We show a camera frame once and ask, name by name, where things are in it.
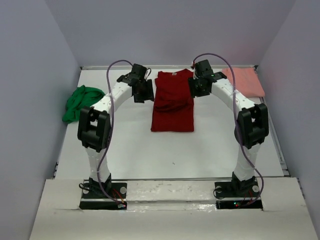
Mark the red t shirt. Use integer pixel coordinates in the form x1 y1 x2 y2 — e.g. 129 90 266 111
151 69 195 133

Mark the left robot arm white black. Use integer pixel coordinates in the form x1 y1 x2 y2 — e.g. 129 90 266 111
77 63 155 201

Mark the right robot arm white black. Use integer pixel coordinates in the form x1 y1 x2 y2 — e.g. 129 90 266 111
188 60 269 201

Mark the pink folded t shirt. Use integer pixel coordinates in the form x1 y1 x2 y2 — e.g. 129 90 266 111
233 67 265 98

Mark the green t shirt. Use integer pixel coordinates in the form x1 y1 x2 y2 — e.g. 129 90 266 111
62 85 106 124

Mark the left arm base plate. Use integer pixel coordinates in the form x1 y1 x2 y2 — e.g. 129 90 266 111
78 180 128 211

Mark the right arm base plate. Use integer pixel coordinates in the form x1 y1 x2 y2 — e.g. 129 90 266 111
212 181 263 210

